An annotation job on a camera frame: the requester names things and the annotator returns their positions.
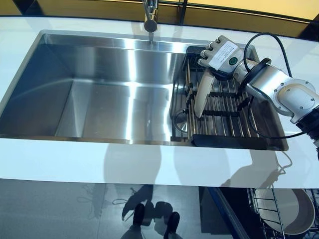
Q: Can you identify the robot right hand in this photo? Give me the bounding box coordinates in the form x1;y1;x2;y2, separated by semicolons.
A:
196;35;246;81

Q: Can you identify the cream round plate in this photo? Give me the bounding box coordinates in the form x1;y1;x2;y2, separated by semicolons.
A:
255;188;316;236
194;68;216;119

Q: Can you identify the round steel sink drain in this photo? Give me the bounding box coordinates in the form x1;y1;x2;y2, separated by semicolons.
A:
172;109;190;133

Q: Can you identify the chrome kitchen faucet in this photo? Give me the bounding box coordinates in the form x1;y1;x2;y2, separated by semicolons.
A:
142;0;159;45

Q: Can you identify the black sink dish rack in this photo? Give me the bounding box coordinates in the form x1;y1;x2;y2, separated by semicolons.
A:
169;45;272;148

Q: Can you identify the stainless steel sink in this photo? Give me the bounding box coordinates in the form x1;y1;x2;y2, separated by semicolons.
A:
0;29;290;151

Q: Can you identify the robot right leg black foot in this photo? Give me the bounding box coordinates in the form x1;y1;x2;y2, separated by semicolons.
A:
163;211;181;239

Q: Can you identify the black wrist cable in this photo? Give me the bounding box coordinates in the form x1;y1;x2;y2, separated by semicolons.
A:
242;32;310;139

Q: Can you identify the dark brown window frame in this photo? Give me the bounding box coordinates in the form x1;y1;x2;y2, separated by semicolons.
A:
0;0;319;38

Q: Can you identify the black wire dishwasher rack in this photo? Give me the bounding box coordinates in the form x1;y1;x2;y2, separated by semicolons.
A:
246;187;319;239

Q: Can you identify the white floor cable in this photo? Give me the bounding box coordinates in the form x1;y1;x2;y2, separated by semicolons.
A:
76;186;131;220

